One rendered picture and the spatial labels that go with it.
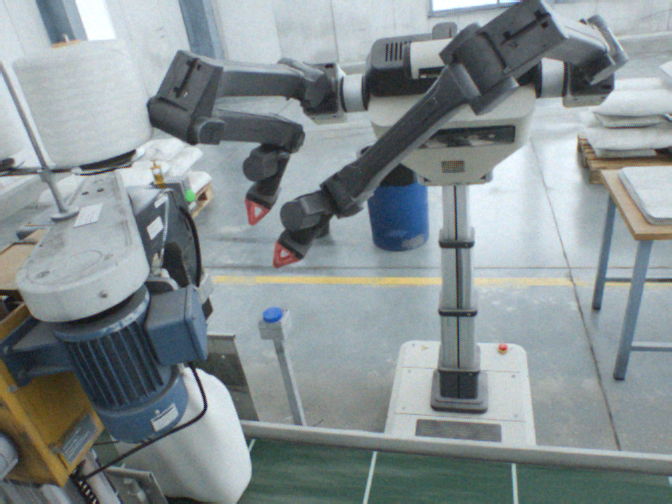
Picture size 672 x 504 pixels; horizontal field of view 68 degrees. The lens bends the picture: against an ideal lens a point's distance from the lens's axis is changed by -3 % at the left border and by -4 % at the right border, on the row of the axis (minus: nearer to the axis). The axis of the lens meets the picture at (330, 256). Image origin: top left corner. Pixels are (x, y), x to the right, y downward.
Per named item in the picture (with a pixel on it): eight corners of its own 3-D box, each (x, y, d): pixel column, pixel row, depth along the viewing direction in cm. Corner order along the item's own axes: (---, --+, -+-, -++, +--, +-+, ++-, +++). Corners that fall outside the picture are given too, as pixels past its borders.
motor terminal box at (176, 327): (213, 335, 90) (196, 281, 84) (213, 373, 81) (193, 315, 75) (168, 345, 89) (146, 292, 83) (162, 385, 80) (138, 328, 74)
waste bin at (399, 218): (437, 220, 373) (433, 133, 341) (433, 256, 330) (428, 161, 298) (373, 221, 386) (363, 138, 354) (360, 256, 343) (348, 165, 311)
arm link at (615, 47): (618, 62, 98) (603, 40, 99) (633, 42, 89) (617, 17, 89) (575, 87, 101) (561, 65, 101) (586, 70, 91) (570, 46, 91)
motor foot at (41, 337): (110, 343, 85) (91, 302, 81) (66, 393, 75) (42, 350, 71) (67, 340, 88) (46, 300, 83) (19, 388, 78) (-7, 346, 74)
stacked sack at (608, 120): (640, 106, 416) (642, 90, 409) (665, 130, 361) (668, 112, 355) (585, 109, 428) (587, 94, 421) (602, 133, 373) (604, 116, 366)
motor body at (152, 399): (206, 389, 94) (165, 277, 81) (167, 456, 81) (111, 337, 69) (137, 383, 98) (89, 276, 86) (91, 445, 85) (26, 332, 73)
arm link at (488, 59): (569, 38, 61) (526, -27, 62) (481, 106, 70) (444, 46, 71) (633, 59, 93) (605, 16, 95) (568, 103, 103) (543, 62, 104)
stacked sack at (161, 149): (190, 149, 453) (186, 133, 445) (166, 167, 417) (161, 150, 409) (128, 154, 471) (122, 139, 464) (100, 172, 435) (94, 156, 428)
